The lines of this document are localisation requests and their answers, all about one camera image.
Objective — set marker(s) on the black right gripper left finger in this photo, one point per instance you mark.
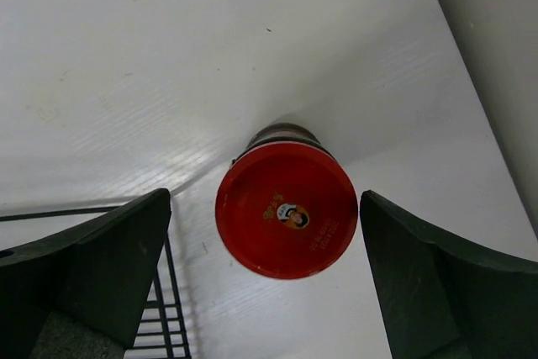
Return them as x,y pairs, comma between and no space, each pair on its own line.
84,266

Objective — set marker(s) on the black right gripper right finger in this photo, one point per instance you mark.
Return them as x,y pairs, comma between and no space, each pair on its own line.
443,296

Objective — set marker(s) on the red lid sauce jar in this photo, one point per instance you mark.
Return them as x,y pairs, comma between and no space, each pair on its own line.
285,208

